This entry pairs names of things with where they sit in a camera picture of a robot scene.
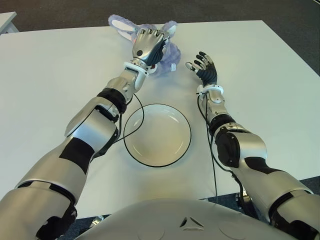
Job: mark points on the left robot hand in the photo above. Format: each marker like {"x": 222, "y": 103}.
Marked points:
{"x": 146, "y": 45}

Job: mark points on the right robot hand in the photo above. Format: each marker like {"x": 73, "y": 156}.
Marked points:
{"x": 208, "y": 73}

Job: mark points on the purple plush bunny doll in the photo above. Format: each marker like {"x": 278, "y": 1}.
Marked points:
{"x": 172, "y": 55}

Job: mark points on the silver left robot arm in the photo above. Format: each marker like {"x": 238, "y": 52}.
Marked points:
{"x": 95, "y": 125}

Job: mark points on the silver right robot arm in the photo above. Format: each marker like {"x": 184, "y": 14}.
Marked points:
{"x": 250, "y": 147}

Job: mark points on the white plate black rim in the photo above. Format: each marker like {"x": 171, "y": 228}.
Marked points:
{"x": 157, "y": 135}

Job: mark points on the grey side table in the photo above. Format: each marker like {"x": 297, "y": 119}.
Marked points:
{"x": 7, "y": 22}

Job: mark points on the silver robot torso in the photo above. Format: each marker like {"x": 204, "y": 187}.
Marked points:
{"x": 175, "y": 220}

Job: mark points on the metal table foot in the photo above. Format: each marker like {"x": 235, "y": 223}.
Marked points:
{"x": 97, "y": 220}

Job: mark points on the black metal stand frame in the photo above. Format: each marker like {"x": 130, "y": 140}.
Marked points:
{"x": 243, "y": 200}

